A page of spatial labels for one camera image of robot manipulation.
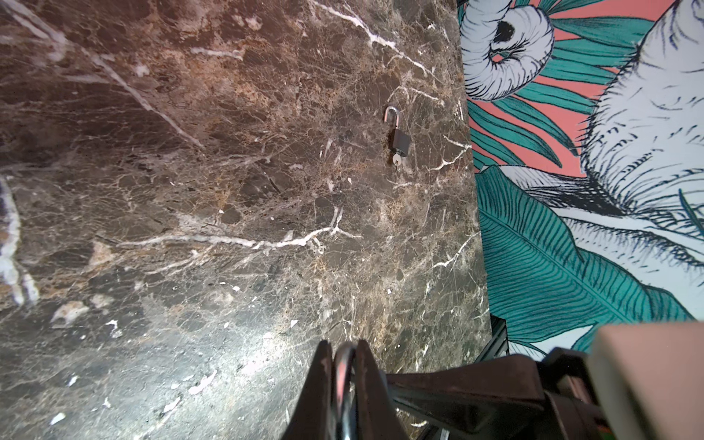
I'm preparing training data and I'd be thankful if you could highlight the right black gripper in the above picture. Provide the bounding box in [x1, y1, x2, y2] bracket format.
[387, 348, 600, 439]

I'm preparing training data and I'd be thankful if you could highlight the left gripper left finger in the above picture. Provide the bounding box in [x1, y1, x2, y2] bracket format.
[282, 340, 335, 440]

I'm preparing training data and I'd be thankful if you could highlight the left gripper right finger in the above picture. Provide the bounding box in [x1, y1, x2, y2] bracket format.
[354, 339, 409, 440]

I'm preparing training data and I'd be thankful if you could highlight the blue padlock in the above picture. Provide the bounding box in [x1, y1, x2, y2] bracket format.
[332, 341, 359, 440]

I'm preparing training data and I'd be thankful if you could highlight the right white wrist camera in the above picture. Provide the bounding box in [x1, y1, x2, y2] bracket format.
[587, 322, 703, 439]

